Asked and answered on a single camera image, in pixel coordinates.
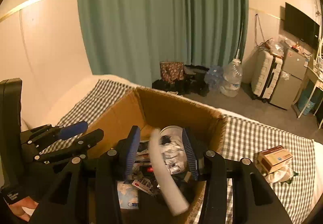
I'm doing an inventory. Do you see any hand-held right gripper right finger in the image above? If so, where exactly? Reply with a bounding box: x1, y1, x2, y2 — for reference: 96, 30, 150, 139
182, 127, 296, 224

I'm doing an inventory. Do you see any wall cable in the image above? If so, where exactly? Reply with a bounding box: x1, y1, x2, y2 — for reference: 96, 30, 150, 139
255, 14, 264, 47

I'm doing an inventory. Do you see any green curtain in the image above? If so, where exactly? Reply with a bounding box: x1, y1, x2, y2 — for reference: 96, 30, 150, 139
75, 0, 249, 82

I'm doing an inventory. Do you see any white dressing table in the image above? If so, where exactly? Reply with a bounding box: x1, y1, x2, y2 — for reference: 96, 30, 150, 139
296, 65, 323, 119

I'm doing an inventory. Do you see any grey checkered cloth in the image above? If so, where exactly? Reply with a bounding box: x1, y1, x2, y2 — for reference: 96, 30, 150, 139
38, 79, 316, 224

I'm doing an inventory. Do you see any white foam tube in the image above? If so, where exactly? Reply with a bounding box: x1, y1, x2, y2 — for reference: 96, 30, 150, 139
148, 127, 190, 216

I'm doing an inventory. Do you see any person's left hand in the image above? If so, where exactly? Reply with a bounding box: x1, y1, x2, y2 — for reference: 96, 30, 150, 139
9, 199, 39, 222

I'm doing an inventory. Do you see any grey small fridge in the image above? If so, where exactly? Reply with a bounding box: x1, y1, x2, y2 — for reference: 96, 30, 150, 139
269, 48, 308, 110

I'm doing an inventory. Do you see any brown patterned bag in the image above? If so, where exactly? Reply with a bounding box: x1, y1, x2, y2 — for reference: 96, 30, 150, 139
159, 61, 185, 82

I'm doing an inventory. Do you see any pack of water bottles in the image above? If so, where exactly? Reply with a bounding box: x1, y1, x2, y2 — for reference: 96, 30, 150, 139
204, 64, 224, 91

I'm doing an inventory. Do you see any brown medicine box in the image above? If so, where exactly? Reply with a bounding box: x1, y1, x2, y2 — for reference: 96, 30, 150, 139
257, 145, 294, 174

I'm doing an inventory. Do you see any blue bin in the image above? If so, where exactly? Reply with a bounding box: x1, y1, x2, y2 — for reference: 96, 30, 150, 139
298, 88, 316, 116

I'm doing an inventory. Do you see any white suitcase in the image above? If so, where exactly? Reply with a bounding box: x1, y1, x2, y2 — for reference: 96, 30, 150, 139
251, 46, 283, 102

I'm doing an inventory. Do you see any black clothes pile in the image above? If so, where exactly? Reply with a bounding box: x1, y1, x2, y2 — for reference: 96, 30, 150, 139
152, 65, 210, 96

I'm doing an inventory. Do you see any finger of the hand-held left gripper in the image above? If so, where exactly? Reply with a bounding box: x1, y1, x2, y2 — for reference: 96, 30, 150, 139
34, 128, 104, 163
20, 121, 89, 151

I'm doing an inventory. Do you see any black wall television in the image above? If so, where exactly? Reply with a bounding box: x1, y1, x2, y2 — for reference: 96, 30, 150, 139
283, 2, 320, 50

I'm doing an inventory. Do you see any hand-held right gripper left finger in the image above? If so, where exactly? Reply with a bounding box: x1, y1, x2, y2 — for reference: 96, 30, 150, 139
30, 125, 141, 224

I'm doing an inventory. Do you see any clear plastic bag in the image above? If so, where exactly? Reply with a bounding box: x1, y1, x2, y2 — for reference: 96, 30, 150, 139
267, 39, 285, 57

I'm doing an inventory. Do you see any brown cardboard box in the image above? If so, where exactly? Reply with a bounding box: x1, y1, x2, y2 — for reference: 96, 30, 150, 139
86, 86, 228, 224

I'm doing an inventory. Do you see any crumpled plastic wrapper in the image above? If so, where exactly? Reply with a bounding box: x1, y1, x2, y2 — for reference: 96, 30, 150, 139
161, 138, 190, 175

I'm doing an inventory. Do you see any blue tissue pack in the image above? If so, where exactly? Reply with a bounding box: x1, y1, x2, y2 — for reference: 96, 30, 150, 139
117, 181, 140, 210

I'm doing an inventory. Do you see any white red label packet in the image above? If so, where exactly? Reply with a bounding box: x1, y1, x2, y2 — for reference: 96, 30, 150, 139
132, 176, 158, 195

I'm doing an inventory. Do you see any large clear water jug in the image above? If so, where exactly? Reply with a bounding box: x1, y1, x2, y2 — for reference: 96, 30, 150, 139
219, 58, 243, 97

